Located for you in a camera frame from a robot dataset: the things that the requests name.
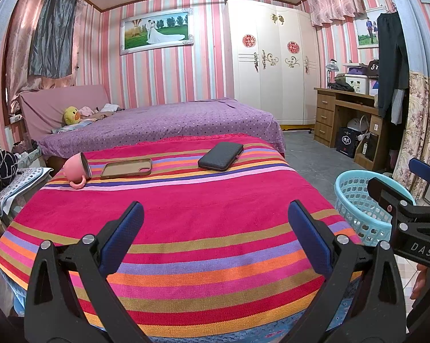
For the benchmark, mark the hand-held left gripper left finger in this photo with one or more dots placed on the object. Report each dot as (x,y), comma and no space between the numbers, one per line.
(124,232)

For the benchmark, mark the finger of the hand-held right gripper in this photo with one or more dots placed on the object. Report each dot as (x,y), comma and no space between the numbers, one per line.
(383,191)
(422,171)

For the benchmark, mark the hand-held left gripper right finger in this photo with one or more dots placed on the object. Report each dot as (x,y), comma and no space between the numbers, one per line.
(309,235)

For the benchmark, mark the light blue plastic basket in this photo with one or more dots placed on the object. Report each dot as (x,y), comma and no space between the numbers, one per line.
(358,200)

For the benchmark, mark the person's right hand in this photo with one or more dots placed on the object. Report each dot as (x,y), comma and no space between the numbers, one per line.
(419,282)

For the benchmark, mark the cardboard box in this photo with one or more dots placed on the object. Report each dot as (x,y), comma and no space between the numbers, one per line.
(367,150)

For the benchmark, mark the tan phone case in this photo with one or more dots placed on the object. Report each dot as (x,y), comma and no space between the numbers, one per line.
(125,168)

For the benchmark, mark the white helmet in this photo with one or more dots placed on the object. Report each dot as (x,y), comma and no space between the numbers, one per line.
(356,125)

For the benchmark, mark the red striped blanket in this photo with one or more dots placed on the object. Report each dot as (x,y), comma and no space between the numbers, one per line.
(200,221)

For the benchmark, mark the pink cup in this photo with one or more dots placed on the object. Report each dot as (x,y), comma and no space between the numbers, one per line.
(74,168)

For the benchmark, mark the wooden desk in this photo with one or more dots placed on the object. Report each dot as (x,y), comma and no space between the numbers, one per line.
(325,114)

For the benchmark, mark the hanging dark clothes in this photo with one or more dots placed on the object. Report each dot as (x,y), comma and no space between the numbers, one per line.
(392,68)

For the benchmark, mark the polka dot cushion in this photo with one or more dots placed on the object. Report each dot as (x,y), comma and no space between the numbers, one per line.
(25,185)

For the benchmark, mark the white storage box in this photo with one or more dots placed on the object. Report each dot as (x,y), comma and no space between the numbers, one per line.
(356,85)

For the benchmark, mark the black printed bag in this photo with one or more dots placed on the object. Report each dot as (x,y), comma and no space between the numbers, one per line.
(373,69)

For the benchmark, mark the dark cloth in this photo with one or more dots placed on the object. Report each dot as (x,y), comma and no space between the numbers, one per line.
(340,86)

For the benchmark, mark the purple dotted bedspread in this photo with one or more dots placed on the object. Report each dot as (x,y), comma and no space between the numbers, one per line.
(165,121)

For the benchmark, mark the dark grey wallet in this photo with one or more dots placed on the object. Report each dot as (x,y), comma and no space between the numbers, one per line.
(220,157)

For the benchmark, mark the purple box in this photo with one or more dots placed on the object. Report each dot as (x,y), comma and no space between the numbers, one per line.
(358,68)

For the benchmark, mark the white cloth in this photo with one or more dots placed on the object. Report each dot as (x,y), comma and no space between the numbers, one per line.
(111,107)

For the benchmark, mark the pink plush toy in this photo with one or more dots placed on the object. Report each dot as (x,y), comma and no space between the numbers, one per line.
(86,110)

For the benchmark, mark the yellow duck plush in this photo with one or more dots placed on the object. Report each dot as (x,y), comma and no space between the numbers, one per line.
(72,116)

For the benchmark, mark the black white patterned bag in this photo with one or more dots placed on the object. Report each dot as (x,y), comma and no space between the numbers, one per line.
(6,168)

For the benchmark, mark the pink bed headboard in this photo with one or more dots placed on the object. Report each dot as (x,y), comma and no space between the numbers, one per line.
(47,107)

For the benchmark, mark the white wardrobe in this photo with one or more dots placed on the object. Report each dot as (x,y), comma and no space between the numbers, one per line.
(272,85)

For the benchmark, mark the framed couple photo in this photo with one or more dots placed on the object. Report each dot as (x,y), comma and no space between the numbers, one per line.
(367,28)

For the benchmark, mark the white power strip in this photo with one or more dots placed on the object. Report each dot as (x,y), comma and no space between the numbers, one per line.
(15,118)

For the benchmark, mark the framed wedding picture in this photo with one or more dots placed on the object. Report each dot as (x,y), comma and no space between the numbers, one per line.
(157,30)

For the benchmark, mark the pink shiny curtain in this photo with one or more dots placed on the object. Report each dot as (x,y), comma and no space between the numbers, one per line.
(18,50)

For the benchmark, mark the grey window curtain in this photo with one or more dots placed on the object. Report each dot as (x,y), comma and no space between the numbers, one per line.
(52,32)

